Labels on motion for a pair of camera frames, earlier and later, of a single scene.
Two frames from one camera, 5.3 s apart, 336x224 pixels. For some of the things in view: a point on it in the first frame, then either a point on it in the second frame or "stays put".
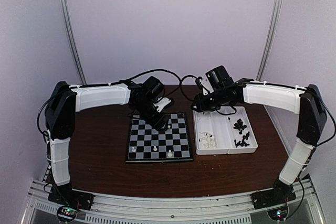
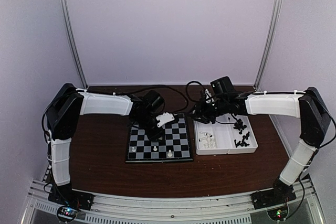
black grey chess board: x=145 y=144 stays put
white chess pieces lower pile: x=208 y=141 stays put
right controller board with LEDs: x=278 y=214 stays put
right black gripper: x=201 y=106 -> x=200 y=113
